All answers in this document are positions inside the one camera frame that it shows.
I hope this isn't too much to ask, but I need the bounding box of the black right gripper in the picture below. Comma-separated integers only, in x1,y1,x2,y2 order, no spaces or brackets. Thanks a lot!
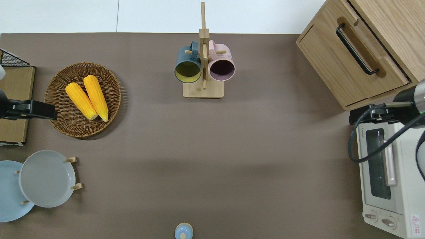
349,104,396,126

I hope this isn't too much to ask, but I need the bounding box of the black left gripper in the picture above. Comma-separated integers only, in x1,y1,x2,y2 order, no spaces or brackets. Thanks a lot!
7,100,58,120

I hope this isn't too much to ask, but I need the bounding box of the black metal drawer handle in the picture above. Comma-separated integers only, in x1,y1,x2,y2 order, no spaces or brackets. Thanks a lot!
336,23,380,75

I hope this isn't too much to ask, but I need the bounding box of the light wooden drawer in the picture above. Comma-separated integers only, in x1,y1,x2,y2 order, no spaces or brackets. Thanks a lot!
304,0,410,105

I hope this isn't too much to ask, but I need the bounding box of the yellow corn cob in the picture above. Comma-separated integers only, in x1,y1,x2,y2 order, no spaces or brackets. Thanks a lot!
83,75,109,122
65,82,99,121

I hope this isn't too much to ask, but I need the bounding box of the brown wooden box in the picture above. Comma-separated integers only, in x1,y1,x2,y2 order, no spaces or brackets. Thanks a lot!
0,66,36,146

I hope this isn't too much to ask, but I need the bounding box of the wooden plate rack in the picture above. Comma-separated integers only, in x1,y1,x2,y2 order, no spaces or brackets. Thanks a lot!
14,156,83,205

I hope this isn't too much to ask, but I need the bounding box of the grey plate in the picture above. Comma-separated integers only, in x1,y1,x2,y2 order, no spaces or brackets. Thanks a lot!
19,150,76,208

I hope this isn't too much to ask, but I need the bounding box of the brown wicker basket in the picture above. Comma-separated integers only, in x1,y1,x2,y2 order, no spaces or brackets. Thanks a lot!
44,62,122,138

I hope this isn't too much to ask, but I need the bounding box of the white toaster oven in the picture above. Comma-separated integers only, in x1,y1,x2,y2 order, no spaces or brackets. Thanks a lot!
356,121,425,239

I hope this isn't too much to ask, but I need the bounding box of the light blue plate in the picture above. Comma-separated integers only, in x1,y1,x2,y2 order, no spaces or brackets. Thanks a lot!
0,160,35,222

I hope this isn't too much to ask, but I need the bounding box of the light wooden cabinet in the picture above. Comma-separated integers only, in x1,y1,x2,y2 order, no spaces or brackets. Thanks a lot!
296,0,425,112

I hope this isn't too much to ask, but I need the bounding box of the pink mug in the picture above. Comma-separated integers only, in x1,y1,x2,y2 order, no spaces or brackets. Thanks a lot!
208,40,236,82

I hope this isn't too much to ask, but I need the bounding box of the dark blue mug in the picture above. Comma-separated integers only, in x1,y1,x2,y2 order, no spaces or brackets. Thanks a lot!
175,40,202,84

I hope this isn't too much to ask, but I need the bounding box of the wooden mug tree stand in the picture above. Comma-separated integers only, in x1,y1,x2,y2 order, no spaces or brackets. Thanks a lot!
183,2,225,99

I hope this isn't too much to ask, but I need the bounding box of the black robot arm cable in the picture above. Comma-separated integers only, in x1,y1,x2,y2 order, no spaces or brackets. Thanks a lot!
348,104,425,182

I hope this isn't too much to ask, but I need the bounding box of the silver toaster oven door handle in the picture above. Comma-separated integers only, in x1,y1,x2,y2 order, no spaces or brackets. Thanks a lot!
379,130,397,187

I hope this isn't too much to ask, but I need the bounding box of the black wire mesh basket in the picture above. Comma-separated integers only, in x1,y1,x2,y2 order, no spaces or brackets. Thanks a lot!
0,49,31,68

